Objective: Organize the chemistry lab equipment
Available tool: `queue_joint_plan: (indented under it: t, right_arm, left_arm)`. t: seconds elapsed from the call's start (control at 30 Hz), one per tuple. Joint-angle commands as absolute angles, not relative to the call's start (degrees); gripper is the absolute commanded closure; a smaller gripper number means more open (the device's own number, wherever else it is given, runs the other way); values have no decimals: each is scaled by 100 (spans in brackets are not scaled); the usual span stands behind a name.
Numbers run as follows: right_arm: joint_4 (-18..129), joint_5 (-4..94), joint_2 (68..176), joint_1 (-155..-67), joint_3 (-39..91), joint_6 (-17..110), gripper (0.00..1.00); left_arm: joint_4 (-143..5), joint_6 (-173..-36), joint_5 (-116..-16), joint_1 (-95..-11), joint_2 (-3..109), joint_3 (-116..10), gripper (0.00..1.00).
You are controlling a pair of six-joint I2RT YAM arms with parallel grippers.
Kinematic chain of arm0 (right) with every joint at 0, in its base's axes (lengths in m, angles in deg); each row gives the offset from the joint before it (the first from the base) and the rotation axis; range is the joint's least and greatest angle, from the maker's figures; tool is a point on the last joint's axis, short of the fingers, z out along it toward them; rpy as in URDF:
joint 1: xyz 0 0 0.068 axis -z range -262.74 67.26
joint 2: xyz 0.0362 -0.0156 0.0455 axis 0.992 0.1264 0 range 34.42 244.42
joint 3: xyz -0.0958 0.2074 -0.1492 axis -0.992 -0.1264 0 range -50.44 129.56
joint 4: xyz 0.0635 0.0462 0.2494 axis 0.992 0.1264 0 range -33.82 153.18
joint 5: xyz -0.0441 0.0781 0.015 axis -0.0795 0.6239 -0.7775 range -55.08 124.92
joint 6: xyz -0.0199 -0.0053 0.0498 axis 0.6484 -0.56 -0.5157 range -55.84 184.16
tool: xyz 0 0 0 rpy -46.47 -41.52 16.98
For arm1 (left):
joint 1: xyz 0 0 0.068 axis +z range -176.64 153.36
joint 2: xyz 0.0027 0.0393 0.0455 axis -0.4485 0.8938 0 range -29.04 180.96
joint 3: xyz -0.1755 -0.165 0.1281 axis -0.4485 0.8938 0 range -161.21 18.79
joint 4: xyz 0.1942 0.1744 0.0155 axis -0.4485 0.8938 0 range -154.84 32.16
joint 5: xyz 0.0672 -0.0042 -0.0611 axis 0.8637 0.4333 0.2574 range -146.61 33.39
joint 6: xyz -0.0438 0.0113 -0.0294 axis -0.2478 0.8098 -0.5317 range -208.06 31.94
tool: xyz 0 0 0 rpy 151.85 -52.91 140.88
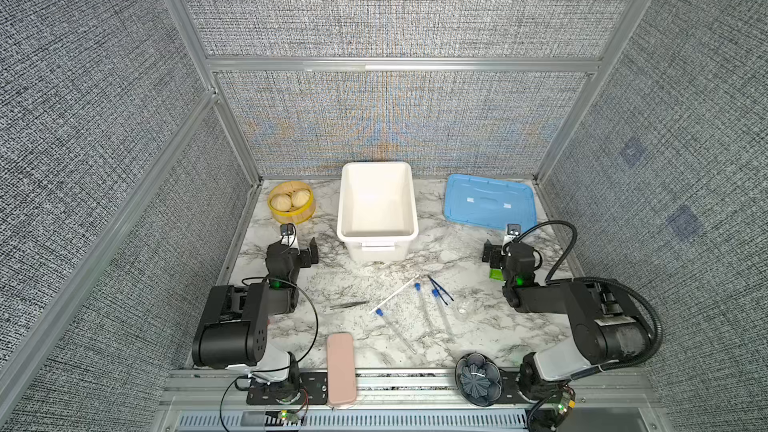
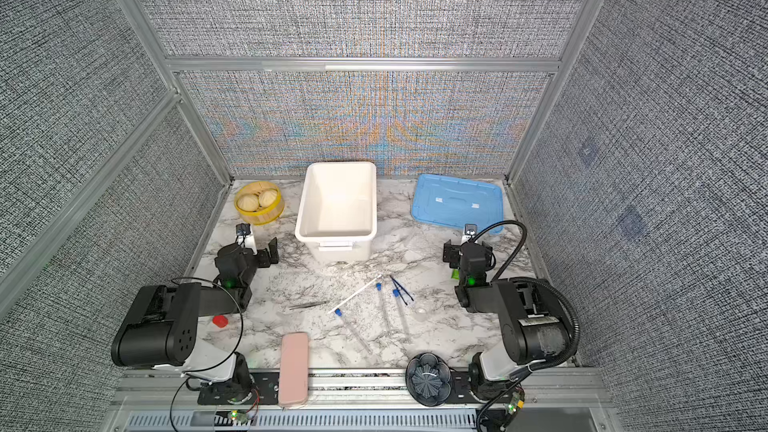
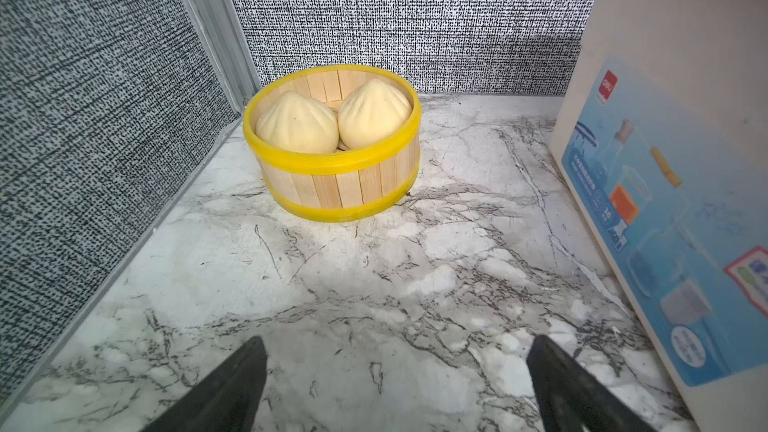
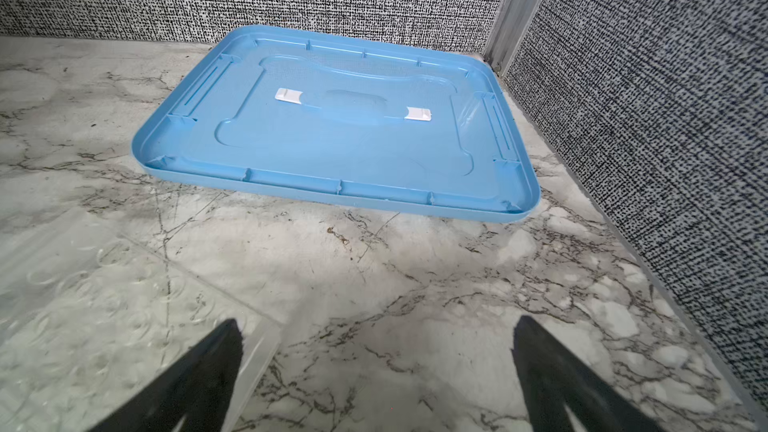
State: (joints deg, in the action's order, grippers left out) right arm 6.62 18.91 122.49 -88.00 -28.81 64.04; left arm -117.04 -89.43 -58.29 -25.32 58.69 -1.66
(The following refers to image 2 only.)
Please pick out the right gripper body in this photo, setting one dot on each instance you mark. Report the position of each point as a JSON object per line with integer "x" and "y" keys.
{"x": 452, "y": 252}

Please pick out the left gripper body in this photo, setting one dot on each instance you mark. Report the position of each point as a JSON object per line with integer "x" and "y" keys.
{"x": 261, "y": 255}

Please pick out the blue-capped test tube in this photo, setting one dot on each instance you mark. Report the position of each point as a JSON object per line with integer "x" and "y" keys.
{"x": 353, "y": 330}
{"x": 383, "y": 308}
{"x": 400, "y": 305}

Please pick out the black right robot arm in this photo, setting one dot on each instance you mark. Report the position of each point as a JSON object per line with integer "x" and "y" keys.
{"x": 539, "y": 328}

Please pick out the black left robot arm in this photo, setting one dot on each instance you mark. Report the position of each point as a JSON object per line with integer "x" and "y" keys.
{"x": 160, "y": 329}

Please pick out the yellow bamboo steamer basket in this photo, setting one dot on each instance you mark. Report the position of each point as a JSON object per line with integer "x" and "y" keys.
{"x": 262, "y": 216}

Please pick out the left steamed bun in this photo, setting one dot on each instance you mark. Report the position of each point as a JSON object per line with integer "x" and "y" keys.
{"x": 248, "y": 202}

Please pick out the steamed bun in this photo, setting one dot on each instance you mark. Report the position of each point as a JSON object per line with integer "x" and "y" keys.
{"x": 248, "y": 202}
{"x": 267, "y": 197}

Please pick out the blue plastic bin lid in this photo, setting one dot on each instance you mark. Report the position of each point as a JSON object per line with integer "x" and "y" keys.
{"x": 453, "y": 202}

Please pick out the right steamed bun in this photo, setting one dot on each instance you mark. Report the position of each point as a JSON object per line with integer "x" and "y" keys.
{"x": 267, "y": 197}

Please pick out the metal tweezers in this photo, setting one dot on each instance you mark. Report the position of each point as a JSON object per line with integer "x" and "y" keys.
{"x": 307, "y": 305}

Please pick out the red bottle cap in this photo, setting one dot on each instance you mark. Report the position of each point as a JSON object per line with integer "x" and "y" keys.
{"x": 220, "y": 321}

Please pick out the blue plastic tweezers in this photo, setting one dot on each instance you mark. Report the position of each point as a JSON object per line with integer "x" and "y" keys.
{"x": 401, "y": 292}

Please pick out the white plastic storage bin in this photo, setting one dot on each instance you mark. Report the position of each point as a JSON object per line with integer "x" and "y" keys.
{"x": 337, "y": 218}

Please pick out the clear glass stirring rod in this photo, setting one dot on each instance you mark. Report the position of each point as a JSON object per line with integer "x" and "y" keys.
{"x": 367, "y": 285}

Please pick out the pink rectangular case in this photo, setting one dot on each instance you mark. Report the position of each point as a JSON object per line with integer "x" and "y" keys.
{"x": 293, "y": 385}

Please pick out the black flower-shaped dish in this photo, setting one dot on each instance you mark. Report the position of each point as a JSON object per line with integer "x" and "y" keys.
{"x": 429, "y": 379}

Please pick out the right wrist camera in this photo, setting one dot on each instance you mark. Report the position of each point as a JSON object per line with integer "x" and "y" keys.
{"x": 470, "y": 232}

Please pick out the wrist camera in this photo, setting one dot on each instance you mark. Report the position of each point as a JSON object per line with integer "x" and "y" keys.
{"x": 470, "y": 232}
{"x": 244, "y": 237}

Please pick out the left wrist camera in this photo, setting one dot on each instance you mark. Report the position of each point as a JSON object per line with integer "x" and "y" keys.
{"x": 244, "y": 237}

